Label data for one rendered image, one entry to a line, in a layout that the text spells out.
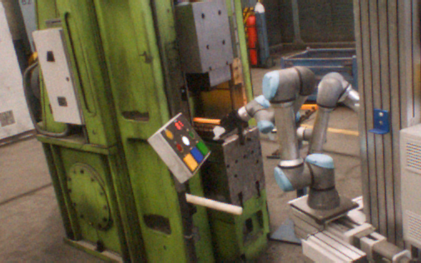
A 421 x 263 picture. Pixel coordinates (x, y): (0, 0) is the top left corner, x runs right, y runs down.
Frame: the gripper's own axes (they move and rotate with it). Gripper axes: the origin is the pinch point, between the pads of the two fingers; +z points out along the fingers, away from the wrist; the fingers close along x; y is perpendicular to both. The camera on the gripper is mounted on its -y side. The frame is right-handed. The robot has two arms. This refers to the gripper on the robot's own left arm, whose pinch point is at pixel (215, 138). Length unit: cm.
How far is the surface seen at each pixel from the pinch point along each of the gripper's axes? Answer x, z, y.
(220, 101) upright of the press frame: -78, 15, 10
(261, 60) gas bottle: -772, 149, -15
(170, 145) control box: 25.8, 10.4, 13.8
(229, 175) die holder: -31.1, 22.0, -27.7
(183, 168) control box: 27.0, 11.9, 0.5
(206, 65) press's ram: -34.6, -8.5, 35.0
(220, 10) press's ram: -52, -30, 56
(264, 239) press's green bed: -56, 43, -86
